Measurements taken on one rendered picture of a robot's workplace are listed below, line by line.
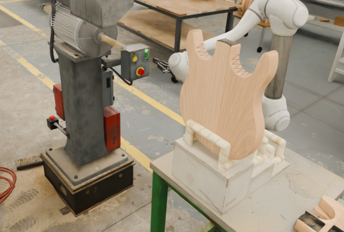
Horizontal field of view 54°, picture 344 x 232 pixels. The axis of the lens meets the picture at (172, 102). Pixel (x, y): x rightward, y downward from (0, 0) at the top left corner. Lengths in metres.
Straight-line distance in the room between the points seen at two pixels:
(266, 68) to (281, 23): 0.82
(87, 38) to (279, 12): 0.99
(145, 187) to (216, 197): 1.50
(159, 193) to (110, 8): 0.84
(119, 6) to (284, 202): 1.08
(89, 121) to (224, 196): 1.32
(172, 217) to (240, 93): 1.59
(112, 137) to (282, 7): 1.44
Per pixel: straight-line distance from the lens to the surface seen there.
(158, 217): 1.63
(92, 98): 2.23
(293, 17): 1.73
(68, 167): 2.46
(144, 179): 2.75
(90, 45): 1.90
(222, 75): 1.07
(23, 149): 3.20
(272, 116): 1.97
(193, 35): 1.13
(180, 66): 1.65
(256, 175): 1.32
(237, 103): 1.06
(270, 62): 0.96
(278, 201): 1.39
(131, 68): 2.09
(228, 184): 1.17
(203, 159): 1.21
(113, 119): 2.38
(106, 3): 1.55
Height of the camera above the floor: 1.85
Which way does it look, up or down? 29 degrees down
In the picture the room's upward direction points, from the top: 4 degrees clockwise
